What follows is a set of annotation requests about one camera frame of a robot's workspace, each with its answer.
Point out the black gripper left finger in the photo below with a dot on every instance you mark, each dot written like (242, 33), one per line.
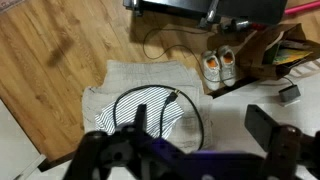
(140, 116)

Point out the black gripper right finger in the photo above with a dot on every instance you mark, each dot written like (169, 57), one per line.
(260, 123)

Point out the striped white grey cloth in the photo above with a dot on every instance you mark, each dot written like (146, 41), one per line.
(133, 103)

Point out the beige quilted blanket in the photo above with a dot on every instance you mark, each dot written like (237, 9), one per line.
(140, 73)

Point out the white sneaker orange insole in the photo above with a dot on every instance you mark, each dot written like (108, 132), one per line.
(228, 65)
(211, 68)

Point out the yellow green book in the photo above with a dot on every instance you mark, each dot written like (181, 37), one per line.
(290, 55)

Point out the black flat equipment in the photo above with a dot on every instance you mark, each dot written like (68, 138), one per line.
(250, 8)

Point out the grey metal leg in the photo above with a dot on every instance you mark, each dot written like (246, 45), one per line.
(210, 15)

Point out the pink pole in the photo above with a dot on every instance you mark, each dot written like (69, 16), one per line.
(301, 8)

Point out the white door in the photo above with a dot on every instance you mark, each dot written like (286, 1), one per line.
(13, 150)

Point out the grey wall power adapter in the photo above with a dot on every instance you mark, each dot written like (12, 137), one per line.
(289, 93)

